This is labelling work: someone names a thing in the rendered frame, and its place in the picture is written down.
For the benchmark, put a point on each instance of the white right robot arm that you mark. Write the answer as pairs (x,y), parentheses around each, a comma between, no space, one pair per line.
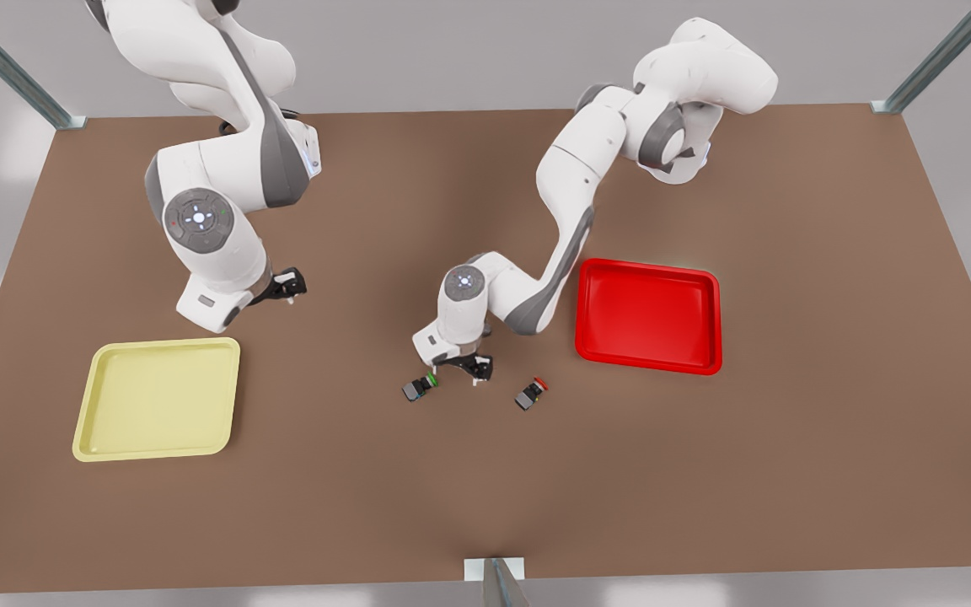
(216,169)

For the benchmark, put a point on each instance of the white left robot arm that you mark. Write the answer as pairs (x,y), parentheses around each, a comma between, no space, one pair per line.
(570,219)

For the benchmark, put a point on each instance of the yellow tray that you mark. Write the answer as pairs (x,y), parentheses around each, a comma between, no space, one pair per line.
(158,398)

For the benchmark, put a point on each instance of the red tray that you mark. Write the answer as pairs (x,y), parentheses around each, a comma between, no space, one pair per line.
(648,314)

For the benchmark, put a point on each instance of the green-capped black switch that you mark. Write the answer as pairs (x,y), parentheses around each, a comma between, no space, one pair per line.
(418,388)

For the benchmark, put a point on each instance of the red-capped black switch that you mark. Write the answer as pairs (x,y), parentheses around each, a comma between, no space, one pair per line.
(529,394)

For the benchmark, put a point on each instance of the silver frame post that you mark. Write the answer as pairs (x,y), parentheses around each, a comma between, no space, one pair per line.
(13,72)
(496,582)
(936,59)

